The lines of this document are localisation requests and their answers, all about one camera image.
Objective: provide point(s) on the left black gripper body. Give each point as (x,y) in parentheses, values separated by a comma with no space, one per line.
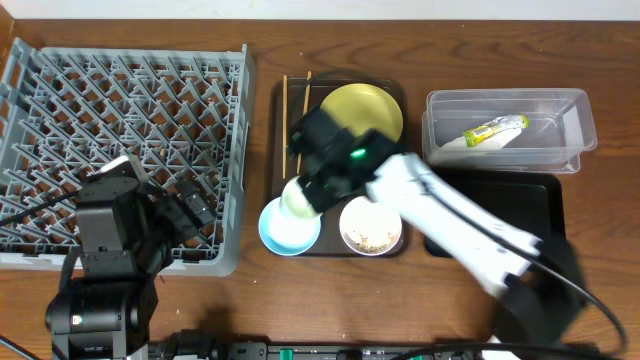
(176,215)

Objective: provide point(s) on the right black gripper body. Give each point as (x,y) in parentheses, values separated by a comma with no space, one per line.
(320,190)

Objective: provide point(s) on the wooden chopstick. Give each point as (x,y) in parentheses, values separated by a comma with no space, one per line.
(284,125)
(304,111)

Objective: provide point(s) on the white cup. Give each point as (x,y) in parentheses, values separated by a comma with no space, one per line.
(293,202)

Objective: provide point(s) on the white bowl with food scraps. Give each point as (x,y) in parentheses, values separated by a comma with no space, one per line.
(369,228)

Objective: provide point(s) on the green snack wrapper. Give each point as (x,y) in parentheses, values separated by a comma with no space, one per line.
(507,124)

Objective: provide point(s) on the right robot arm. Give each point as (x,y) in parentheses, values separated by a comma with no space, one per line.
(535,281)

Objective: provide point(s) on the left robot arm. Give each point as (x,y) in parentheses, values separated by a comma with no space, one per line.
(107,293)

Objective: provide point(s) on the grey plastic dishwasher rack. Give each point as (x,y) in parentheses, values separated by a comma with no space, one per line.
(66,112)

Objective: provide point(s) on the clear plastic waste bin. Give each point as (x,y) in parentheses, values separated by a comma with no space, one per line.
(543,130)

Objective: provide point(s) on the black waste tray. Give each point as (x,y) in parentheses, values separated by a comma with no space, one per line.
(530,201)

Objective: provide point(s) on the light blue bowl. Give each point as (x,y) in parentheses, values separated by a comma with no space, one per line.
(285,234)

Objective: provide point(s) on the yellow round plate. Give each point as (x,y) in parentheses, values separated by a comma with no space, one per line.
(361,107)

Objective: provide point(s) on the dark brown serving tray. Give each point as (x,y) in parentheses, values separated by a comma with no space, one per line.
(290,102)

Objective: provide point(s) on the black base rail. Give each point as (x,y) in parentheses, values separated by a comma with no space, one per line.
(198,344)

